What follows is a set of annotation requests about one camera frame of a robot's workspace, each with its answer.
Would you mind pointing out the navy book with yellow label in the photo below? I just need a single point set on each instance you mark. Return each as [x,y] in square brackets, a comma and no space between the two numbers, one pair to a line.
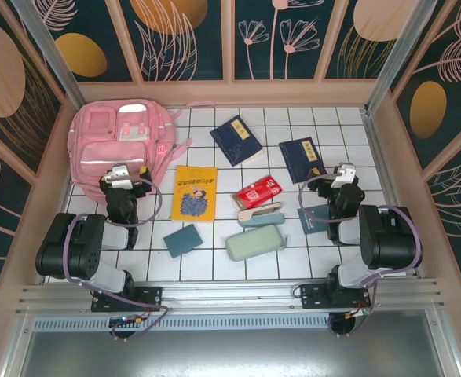
[298,157]
[236,141]

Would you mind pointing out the pink school backpack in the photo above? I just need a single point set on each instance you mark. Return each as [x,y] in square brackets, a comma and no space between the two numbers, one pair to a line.
[108,153]

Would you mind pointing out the teal passport booklet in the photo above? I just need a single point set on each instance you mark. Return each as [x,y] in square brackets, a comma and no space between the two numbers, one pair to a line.
[310,220]

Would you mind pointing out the yellow paperback book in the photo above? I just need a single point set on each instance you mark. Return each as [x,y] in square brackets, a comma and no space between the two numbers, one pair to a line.
[195,196]

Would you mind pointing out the beige and blue stapler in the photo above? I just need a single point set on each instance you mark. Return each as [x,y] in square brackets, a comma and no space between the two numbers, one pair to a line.
[261,220]

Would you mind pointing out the small teal notebook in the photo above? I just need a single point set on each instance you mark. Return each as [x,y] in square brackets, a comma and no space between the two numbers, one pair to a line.
[182,240]

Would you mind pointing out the pale green pencil case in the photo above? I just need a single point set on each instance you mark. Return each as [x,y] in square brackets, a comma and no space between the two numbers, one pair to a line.
[253,241]

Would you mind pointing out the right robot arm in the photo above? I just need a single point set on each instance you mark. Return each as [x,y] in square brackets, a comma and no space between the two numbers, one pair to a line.
[391,239]

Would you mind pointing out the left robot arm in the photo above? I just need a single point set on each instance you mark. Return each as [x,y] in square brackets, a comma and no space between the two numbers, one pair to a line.
[69,251]

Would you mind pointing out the grey metal sheet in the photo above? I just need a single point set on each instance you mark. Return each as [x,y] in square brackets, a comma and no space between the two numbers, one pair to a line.
[230,353]

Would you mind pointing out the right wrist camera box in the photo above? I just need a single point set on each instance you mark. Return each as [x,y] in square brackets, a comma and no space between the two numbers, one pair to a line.
[343,175]

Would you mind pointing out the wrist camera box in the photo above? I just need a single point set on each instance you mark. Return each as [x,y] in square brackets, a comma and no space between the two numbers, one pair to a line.
[343,175]
[118,176]

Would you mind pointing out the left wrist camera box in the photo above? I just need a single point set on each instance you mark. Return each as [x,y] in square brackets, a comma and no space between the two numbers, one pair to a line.
[118,176]

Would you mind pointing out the aluminium side rail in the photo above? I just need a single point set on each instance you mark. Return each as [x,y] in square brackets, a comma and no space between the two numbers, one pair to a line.
[380,157]

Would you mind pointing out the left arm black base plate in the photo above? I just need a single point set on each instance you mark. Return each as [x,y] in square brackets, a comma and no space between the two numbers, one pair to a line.
[151,298]

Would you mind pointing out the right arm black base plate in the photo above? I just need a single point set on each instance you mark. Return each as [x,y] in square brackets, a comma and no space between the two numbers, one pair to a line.
[312,298]

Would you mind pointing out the aluminium corner post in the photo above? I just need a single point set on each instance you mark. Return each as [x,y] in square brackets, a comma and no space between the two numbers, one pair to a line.
[55,63]
[401,51]

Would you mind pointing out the aluminium frame rail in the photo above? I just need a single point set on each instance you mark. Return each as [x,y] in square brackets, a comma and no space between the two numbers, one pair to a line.
[230,294]

